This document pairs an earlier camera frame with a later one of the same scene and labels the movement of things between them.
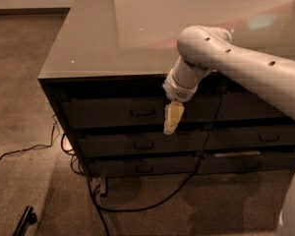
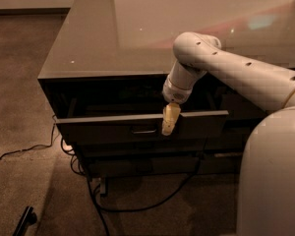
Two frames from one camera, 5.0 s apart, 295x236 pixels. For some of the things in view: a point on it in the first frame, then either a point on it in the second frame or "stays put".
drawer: [136, 145] stays put
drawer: [202, 111] → [190, 126]
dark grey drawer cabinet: [105, 72] stays put
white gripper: [177, 91] stays put
